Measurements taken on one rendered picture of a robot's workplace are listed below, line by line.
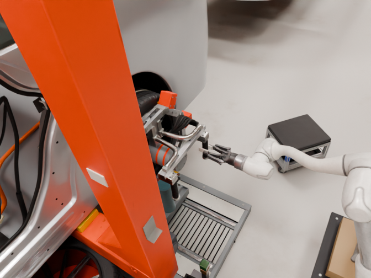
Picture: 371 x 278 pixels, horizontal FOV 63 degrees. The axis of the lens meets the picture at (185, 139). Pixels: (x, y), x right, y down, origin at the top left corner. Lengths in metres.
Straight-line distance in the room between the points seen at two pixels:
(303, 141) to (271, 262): 0.98
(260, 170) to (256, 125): 1.56
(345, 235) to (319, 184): 0.76
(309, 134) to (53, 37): 2.34
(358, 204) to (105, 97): 0.99
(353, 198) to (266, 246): 1.21
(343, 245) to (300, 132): 1.01
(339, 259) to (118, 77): 1.69
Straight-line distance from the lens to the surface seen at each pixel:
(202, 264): 1.63
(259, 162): 1.70
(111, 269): 1.87
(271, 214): 2.55
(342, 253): 2.09
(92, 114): 0.72
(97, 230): 1.80
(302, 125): 2.77
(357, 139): 3.31
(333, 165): 1.51
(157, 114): 1.64
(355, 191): 1.33
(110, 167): 0.84
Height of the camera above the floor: 2.17
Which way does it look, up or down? 45 degrees down
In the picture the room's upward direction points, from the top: 7 degrees counter-clockwise
